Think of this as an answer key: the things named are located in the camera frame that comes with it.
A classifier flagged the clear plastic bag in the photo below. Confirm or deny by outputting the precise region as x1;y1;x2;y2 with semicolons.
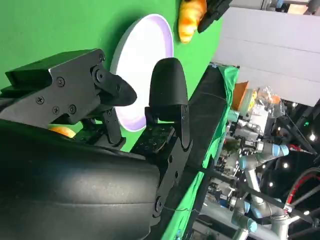
255;86;285;119

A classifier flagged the orange cardboard box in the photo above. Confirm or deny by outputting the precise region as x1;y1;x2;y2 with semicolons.
231;81;251;111

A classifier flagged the green table cloth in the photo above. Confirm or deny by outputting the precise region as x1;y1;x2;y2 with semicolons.
0;0;241;240

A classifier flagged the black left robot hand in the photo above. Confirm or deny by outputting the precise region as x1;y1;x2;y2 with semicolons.
197;0;232;35

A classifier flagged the lilac plate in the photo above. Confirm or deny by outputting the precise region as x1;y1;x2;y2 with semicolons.
109;13;175;132

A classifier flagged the black backdrop cloth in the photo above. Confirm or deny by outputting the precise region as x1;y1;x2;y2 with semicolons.
174;66;227;191

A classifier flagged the orange white toy bread roll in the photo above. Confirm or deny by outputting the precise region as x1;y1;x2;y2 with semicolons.
177;0;208;45
48;126;77;138

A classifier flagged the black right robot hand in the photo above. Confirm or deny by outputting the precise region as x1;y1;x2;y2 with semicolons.
0;48;193;240

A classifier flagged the white partition panel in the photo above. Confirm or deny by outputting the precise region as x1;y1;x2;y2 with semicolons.
211;6;320;106

